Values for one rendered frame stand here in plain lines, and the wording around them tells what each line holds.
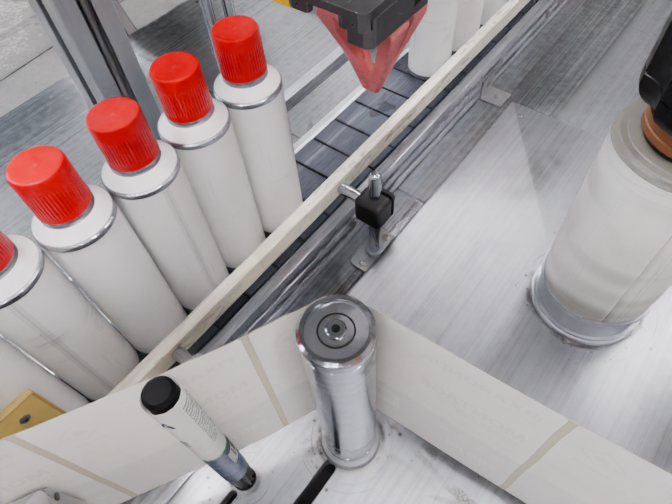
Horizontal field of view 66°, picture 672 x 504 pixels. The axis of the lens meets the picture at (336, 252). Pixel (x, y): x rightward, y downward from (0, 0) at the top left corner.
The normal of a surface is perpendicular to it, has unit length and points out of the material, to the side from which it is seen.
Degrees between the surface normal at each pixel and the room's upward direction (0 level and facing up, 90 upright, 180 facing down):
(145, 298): 90
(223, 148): 90
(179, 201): 90
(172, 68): 3
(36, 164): 3
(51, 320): 90
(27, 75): 0
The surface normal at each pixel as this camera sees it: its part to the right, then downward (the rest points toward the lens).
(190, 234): 0.74, 0.52
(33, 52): -0.06, -0.57
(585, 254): -0.88, 0.40
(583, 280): -0.75, 0.55
